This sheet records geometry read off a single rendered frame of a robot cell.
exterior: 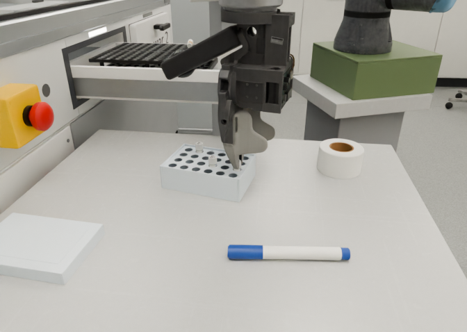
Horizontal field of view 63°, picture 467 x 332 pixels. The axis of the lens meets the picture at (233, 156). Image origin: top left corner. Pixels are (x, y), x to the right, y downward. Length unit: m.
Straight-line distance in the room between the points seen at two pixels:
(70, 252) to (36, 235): 0.06
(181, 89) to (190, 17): 1.81
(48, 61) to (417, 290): 0.63
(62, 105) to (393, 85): 0.77
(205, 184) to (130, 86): 0.28
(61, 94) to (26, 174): 0.16
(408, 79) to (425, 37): 2.97
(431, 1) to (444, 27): 3.08
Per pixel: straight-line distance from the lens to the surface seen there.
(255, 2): 0.45
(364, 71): 1.00
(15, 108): 0.58
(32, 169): 0.69
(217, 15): 1.81
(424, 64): 1.10
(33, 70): 0.69
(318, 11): 3.77
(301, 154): 0.69
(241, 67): 0.47
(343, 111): 0.99
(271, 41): 0.47
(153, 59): 0.77
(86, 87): 0.78
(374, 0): 1.06
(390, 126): 1.14
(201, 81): 0.70
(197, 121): 2.67
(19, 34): 0.68
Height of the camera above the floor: 1.06
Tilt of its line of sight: 27 degrees down
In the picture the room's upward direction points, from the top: straight up
